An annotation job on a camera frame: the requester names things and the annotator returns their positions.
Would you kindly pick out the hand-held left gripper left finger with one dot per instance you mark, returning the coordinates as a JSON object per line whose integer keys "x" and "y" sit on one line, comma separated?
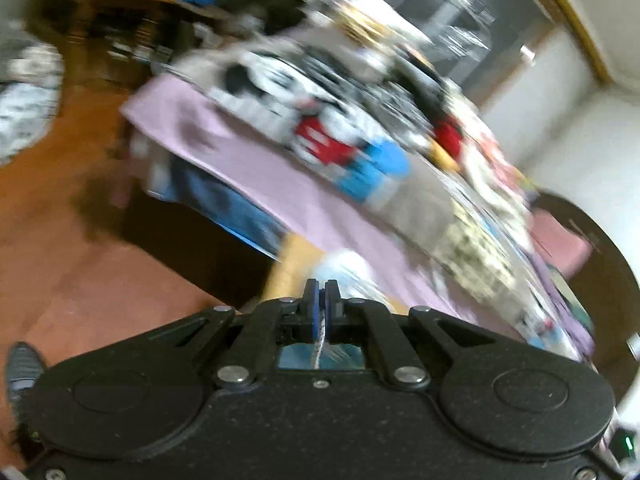
{"x": 312, "y": 310}

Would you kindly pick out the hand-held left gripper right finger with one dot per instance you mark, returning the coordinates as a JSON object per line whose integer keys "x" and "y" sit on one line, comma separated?
{"x": 331, "y": 310}

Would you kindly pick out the white speckled shoelace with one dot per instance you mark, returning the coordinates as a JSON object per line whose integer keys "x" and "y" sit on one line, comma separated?
{"x": 320, "y": 350}

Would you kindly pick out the white and blue sneaker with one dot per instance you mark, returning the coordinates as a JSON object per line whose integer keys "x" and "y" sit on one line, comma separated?
{"x": 350, "y": 270}

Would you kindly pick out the blue cloth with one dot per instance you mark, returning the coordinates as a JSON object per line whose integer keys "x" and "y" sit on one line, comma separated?
{"x": 235, "y": 210}

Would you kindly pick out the dark wooden bed headboard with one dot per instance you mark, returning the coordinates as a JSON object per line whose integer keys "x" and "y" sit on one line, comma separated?
{"x": 610, "y": 300}

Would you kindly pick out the grey cartoon printed blanket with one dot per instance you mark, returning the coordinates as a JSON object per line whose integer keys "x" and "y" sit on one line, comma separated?
{"x": 425, "y": 185}

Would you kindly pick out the red knitted cloth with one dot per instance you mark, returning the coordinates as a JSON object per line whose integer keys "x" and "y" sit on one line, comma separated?
{"x": 450, "y": 137}

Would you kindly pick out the pink pillow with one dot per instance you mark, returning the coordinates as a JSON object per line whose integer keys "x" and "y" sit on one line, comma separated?
{"x": 560, "y": 240}

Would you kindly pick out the pile of folded clothes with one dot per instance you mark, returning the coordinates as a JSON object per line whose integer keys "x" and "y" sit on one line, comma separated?
{"x": 490, "y": 160}

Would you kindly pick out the dark grey slipper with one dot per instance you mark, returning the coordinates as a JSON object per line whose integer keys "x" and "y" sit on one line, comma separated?
{"x": 25, "y": 370}

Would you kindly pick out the dark glass window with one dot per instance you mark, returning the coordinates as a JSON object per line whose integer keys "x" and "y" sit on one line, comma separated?
{"x": 450, "y": 5}

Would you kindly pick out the heap of patterned clothes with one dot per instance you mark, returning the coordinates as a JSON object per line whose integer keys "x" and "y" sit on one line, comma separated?
{"x": 25, "y": 100}

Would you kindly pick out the brown wooden chair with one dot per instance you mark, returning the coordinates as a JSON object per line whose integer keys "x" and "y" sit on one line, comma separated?
{"x": 100, "y": 15}

